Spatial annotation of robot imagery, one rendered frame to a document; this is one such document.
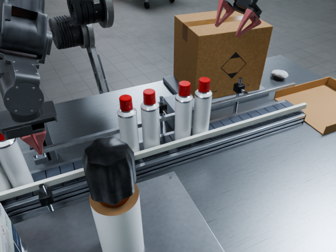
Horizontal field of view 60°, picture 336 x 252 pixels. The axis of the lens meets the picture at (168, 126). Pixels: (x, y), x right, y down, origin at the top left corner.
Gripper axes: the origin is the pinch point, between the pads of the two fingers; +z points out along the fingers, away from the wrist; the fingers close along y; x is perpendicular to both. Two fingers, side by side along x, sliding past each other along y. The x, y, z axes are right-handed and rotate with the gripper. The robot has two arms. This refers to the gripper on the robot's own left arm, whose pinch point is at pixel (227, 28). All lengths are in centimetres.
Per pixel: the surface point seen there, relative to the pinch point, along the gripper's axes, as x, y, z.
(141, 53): 144, -234, 39
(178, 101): -9.4, 9.0, 25.1
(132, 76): 116, -187, 61
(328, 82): 66, 6, -12
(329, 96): 61, 13, -6
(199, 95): -4.9, 10.1, 20.7
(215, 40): 8.2, -9.7, 3.5
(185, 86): -11.1, 9.4, 20.4
